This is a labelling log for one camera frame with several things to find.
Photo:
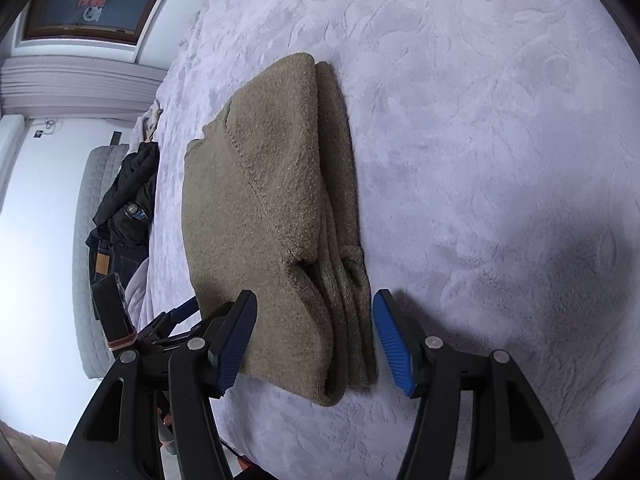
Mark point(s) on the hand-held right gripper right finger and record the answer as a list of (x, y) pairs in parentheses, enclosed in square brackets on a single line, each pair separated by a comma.
[(392, 345)]

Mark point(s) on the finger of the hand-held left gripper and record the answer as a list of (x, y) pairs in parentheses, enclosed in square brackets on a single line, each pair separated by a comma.
[(182, 308)]

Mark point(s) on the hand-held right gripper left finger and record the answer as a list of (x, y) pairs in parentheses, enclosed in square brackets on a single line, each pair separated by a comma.
[(237, 345)]

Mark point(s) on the taupe knit sweater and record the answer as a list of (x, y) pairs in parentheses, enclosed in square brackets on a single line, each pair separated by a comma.
[(265, 210)]

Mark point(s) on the person's left hand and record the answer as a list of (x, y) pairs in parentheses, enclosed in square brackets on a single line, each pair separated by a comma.
[(165, 430)]

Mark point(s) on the lilac quilt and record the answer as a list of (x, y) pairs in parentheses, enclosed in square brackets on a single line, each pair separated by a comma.
[(137, 285)]

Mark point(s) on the dark blue jeans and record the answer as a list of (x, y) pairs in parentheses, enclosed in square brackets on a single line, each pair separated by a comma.
[(130, 255)]

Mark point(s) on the grey quilted headboard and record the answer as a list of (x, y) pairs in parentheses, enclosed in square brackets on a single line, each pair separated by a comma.
[(82, 260)]

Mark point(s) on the black jacket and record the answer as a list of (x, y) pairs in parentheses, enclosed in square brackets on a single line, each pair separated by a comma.
[(125, 185)]

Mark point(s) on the beige cloth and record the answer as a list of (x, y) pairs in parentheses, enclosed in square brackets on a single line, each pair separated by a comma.
[(22, 452)]

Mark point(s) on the small white cloth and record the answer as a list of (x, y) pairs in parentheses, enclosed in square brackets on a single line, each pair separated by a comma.
[(151, 120)]

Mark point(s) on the pale lilac plush blanket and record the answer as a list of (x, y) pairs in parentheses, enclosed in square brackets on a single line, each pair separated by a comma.
[(475, 135)]

